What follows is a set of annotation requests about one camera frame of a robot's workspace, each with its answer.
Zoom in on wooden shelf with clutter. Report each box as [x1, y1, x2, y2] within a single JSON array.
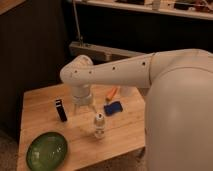
[[68, 0, 213, 21]]

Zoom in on clear plastic bottle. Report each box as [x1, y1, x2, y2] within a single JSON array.
[[94, 113, 105, 139]]

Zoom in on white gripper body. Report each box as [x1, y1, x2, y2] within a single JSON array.
[[71, 85, 93, 106]]

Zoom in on grey metal rail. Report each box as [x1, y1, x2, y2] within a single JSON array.
[[69, 41, 141, 62]]

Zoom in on black eraser block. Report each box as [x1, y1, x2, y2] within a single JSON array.
[[55, 99, 67, 122]]

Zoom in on blue sponge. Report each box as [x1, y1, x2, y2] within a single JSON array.
[[104, 101, 123, 116]]

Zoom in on green glass bowl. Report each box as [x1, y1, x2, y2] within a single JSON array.
[[26, 132, 68, 171]]

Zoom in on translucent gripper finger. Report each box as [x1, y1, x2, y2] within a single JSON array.
[[73, 105, 79, 115], [89, 104, 97, 114]]

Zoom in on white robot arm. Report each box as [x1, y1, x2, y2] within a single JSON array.
[[60, 49, 213, 171]]

